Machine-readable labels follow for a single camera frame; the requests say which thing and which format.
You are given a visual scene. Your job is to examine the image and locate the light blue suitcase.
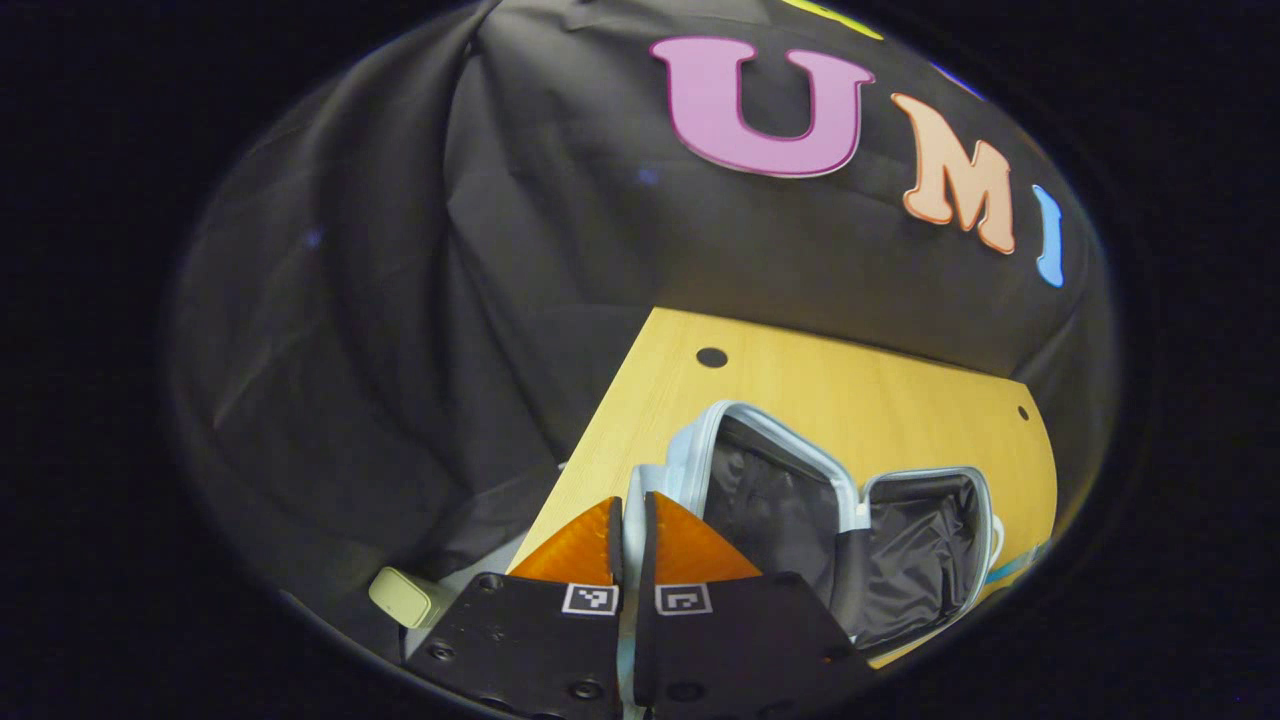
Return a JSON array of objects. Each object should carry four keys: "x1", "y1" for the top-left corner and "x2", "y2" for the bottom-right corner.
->
[{"x1": 615, "y1": 400, "x2": 1007, "y2": 720}]

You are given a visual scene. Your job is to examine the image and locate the cream plastic box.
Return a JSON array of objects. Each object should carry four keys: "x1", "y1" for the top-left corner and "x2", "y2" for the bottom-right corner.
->
[{"x1": 368, "y1": 566, "x2": 437, "y2": 631}]

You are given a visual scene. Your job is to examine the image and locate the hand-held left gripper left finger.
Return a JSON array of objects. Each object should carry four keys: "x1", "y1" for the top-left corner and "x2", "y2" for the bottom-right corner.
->
[{"x1": 405, "y1": 496, "x2": 627, "y2": 720}]

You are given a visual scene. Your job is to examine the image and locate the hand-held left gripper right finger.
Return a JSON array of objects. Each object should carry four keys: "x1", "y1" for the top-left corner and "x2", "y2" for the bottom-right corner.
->
[{"x1": 634, "y1": 490, "x2": 883, "y2": 720}]

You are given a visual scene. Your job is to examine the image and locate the teal and white cosmetic tube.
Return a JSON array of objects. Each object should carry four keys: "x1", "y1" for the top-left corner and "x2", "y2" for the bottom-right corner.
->
[{"x1": 984, "y1": 545, "x2": 1051, "y2": 587}]

